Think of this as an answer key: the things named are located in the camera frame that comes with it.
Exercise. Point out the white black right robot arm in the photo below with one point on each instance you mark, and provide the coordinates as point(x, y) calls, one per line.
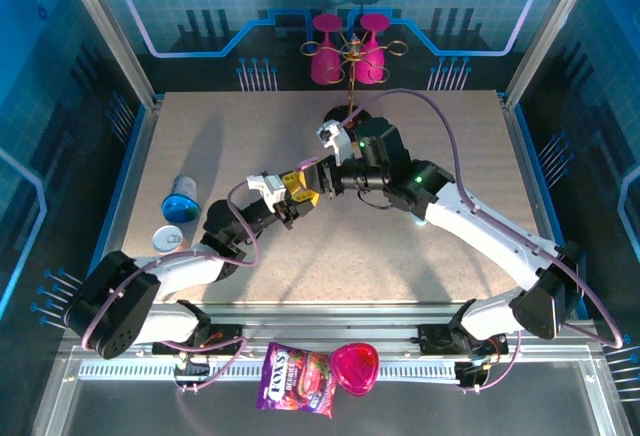
point(480, 241)

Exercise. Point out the pink wine glass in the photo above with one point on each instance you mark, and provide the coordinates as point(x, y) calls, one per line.
point(373, 61)
point(326, 63)

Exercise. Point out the orange printed dessert can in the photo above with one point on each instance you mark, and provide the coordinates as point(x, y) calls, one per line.
point(167, 238)

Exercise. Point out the aluminium frame post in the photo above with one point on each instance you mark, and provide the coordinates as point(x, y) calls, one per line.
point(552, 31)
point(108, 31)

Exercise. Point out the gold glass rack stand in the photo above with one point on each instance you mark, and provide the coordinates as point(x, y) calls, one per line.
point(334, 117)

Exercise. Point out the pink heart shaped bowl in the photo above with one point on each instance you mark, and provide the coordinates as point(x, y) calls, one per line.
point(356, 367)

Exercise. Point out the yogurt cup with blue lid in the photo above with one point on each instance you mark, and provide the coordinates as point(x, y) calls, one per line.
point(180, 206)

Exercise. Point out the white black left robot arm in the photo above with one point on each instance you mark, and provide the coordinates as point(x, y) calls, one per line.
point(180, 273)

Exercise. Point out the light blue earbud charging case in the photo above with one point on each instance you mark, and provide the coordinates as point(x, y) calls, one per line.
point(421, 222)

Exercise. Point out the purple candy bag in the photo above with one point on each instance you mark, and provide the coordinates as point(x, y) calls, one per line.
point(295, 378)

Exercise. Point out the aluminium frame rail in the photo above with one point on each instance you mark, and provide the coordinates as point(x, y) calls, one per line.
point(325, 321)

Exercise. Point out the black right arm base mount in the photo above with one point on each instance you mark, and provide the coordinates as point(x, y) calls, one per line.
point(432, 336)

